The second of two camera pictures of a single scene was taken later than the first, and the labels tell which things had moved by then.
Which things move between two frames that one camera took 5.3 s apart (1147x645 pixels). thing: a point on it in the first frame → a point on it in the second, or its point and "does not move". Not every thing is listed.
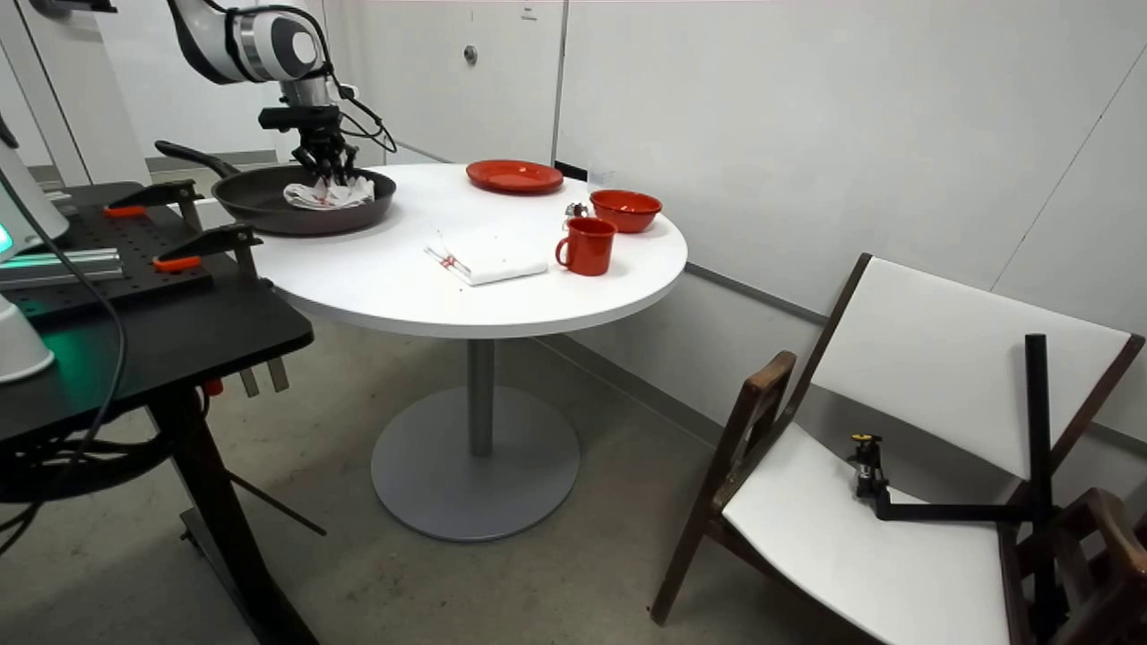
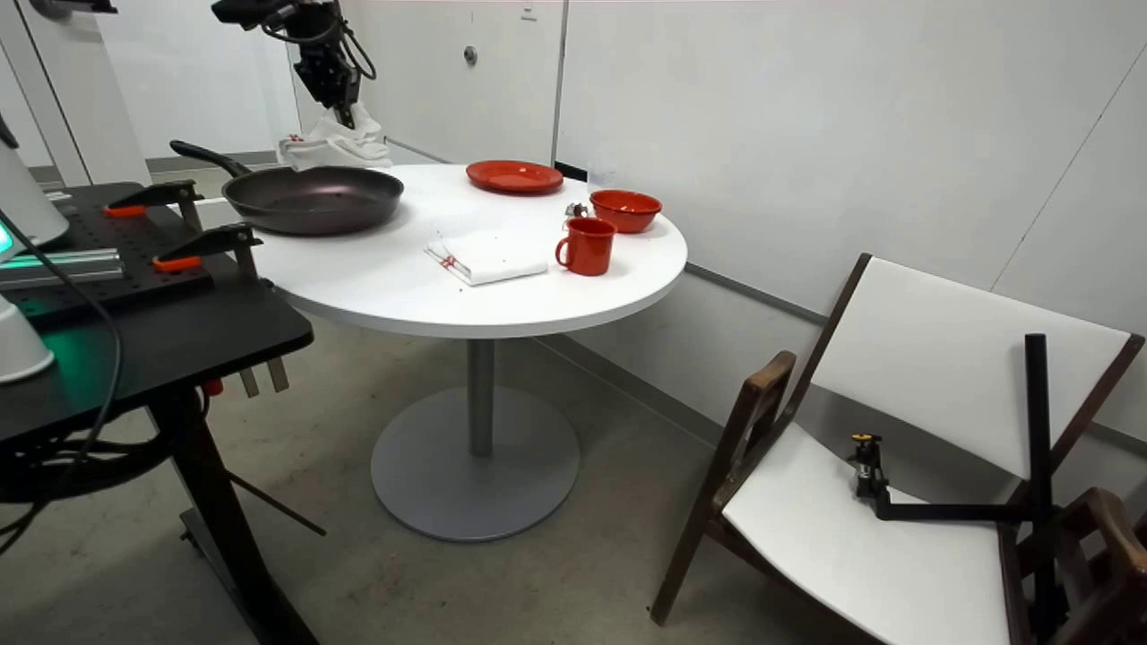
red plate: [513, 177] does not move
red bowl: [625, 208] does not move
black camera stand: [1037, 508] does not move
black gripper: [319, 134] → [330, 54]
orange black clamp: [136, 201] does not move
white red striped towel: [330, 196] → [324, 140]
